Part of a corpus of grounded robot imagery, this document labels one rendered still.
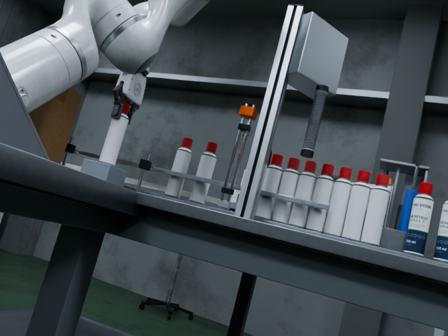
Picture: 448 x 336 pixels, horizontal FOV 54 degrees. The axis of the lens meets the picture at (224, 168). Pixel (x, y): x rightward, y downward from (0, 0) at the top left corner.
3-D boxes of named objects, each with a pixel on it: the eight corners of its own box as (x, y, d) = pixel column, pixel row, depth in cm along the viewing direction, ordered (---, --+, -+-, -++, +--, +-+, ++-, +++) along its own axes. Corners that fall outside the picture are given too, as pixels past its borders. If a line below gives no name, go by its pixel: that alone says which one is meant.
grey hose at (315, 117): (313, 159, 125) (329, 90, 128) (312, 155, 122) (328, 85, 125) (301, 157, 126) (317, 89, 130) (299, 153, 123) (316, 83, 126)
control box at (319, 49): (336, 96, 131) (349, 38, 134) (297, 72, 122) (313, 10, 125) (310, 99, 140) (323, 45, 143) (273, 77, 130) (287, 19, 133)
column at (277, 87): (250, 232, 121) (305, 13, 132) (246, 230, 117) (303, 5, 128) (235, 228, 123) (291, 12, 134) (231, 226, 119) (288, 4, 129)
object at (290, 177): (289, 227, 134) (304, 162, 137) (286, 225, 129) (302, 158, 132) (272, 223, 135) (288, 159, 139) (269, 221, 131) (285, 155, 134)
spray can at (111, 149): (117, 169, 139) (136, 107, 142) (109, 165, 134) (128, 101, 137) (103, 165, 140) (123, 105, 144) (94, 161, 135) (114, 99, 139)
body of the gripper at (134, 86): (139, 62, 136) (128, 96, 134) (153, 76, 146) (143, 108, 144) (118, 60, 139) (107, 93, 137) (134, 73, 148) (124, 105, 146)
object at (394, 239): (409, 258, 134) (425, 177, 138) (414, 255, 121) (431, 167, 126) (362, 246, 138) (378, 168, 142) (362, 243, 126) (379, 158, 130)
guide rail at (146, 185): (327, 231, 132) (328, 224, 132) (326, 231, 130) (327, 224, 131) (44, 163, 168) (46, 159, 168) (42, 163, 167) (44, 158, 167)
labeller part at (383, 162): (424, 177, 137) (425, 174, 137) (429, 169, 127) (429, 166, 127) (379, 169, 142) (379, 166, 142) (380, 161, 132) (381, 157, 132)
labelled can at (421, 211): (422, 259, 121) (435, 187, 124) (425, 258, 116) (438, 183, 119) (402, 254, 122) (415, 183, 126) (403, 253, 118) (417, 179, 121)
